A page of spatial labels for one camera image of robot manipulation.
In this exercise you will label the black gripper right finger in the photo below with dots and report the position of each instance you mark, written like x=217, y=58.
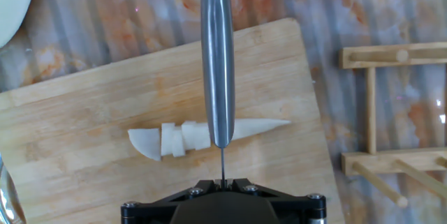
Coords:
x=300, y=211

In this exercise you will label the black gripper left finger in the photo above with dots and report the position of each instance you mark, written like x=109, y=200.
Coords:
x=150, y=211

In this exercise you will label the steel cleaver knife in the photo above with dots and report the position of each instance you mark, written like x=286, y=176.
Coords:
x=217, y=60

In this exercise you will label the white radish slice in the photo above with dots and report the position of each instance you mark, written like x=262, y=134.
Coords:
x=202, y=136
x=146, y=142
x=179, y=145
x=167, y=138
x=188, y=135

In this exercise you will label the tapered white radish piece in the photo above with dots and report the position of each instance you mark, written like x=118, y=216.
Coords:
x=255, y=128

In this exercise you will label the wooden peg rack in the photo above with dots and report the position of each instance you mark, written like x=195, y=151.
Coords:
x=371, y=112

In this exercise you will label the wooden cutting board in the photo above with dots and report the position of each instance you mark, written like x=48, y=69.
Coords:
x=87, y=95

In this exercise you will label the marble pattern plastic mat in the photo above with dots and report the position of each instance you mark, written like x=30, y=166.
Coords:
x=104, y=18

